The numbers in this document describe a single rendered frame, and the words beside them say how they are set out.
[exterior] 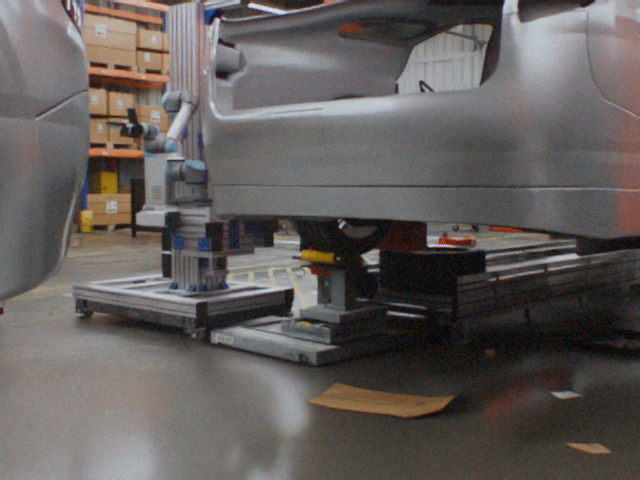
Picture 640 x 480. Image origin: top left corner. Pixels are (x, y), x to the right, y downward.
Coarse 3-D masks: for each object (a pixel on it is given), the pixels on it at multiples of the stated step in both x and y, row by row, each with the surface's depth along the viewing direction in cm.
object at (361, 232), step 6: (336, 222) 447; (336, 228) 420; (348, 228) 456; (354, 228) 453; (360, 228) 450; (366, 228) 448; (372, 228) 445; (378, 228) 444; (342, 234) 422; (348, 234) 449; (354, 234) 446; (360, 234) 443; (366, 234) 441; (372, 234) 440; (354, 240) 430; (360, 240) 433
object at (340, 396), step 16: (336, 384) 356; (320, 400) 334; (336, 400) 335; (352, 400) 335; (368, 400) 335; (384, 400) 335; (400, 400) 334; (416, 400) 334; (432, 400) 331; (448, 400) 326
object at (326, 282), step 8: (360, 272) 465; (368, 272) 474; (328, 280) 474; (360, 280) 460; (368, 280) 461; (376, 280) 466; (328, 288) 474; (360, 288) 459; (368, 288) 461; (376, 288) 466; (328, 296) 475; (360, 296) 464; (368, 296) 462
